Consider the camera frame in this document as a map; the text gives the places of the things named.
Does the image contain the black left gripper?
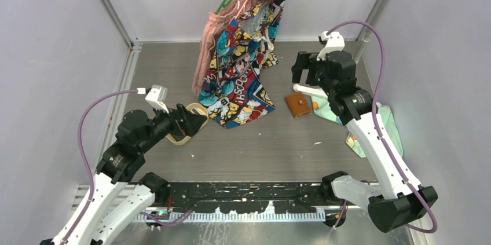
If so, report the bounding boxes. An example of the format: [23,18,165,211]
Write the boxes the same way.
[139,100,207,152]

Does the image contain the beige oval card tray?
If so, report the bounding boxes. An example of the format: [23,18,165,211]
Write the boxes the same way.
[166,103,208,146]

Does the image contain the brown leather card holder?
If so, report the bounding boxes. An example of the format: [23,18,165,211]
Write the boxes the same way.
[284,92,310,118]

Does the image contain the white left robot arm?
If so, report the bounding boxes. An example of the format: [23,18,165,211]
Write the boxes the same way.
[41,103,208,244]

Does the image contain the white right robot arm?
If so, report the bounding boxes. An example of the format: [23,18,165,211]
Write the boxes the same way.
[291,51,438,233]

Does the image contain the colourful comic print shorts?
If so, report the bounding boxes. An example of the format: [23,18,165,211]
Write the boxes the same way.
[199,0,285,129]

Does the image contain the mint green cartoon cloth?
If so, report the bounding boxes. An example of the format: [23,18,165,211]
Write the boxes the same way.
[311,96,404,158]

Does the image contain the pink hanging garment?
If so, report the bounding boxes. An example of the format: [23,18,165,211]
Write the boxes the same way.
[192,0,265,96]

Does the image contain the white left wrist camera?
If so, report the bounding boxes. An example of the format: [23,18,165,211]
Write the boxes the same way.
[145,85,169,114]

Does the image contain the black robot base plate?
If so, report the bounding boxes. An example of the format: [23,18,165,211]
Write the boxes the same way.
[151,182,342,214]

